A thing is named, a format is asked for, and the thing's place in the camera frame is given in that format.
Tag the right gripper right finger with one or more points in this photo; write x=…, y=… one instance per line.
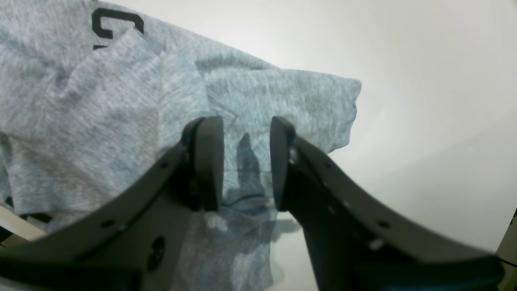
x=355, y=242

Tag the grey T-shirt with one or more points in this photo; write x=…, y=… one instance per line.
x=92, y=94

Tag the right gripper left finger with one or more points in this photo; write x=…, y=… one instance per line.
x=133, y=243

